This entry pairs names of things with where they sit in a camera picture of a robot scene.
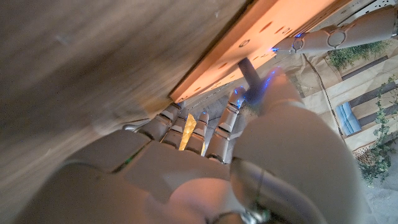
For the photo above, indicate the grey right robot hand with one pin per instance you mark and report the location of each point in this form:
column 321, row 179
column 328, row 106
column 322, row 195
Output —
column 280, row 155

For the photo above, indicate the orange peg board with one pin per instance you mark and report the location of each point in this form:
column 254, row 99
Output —
column 258, row 34

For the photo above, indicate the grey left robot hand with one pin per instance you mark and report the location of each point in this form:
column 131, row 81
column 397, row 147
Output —
column 342, row 34

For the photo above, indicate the yellow pineapple toy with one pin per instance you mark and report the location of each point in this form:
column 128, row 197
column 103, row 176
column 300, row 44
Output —
column 188, row 130

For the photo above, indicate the blue peg toy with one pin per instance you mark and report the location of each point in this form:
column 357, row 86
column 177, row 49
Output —
column 250, row 77

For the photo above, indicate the white power strip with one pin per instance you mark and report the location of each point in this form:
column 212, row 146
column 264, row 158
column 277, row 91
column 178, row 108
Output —
column 367, row 9

